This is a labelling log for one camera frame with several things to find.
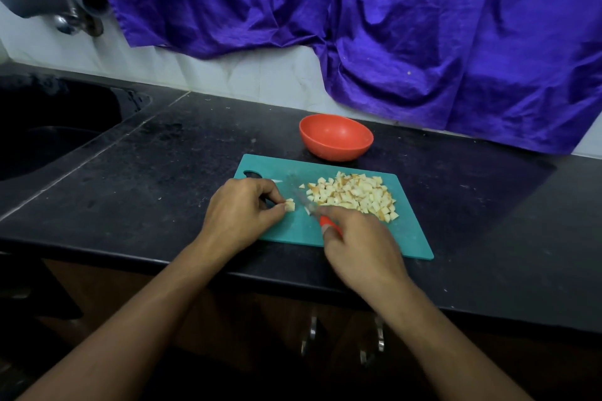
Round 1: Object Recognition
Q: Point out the person's left hand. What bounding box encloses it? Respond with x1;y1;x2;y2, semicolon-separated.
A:
196;178;289;266

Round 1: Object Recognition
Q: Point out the person's right hand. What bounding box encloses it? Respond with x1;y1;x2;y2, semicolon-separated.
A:
315;205;413;308

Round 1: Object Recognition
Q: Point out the teal plastic cutting board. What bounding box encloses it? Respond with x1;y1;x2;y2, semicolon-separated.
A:
233;154;436;261

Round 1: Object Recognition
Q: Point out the red-handled kitchen knife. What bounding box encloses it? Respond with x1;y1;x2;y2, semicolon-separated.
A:
299;202;342;236

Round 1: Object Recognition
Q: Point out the pile of diced apple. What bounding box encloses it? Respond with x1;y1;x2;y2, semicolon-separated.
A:
299;170;400;223

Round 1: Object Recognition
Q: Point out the orange bowl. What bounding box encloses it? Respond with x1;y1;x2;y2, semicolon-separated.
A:
299;113;376;163

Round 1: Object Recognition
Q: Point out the person's right forearm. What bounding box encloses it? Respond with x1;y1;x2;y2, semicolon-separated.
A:
376;281;532;401

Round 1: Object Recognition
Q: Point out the person's left forearm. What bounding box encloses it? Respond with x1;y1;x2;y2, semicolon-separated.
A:
19;244;227;401

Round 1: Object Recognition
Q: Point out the dark kitchen sink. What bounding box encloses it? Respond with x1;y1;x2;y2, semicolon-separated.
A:
0;75;152;181

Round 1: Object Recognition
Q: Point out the purple cloth curtain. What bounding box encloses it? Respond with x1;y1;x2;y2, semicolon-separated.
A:
92;0;602;155

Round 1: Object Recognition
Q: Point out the metal cabinet handle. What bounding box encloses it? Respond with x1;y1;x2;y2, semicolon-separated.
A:
300;313;319;358
359;316;386;367

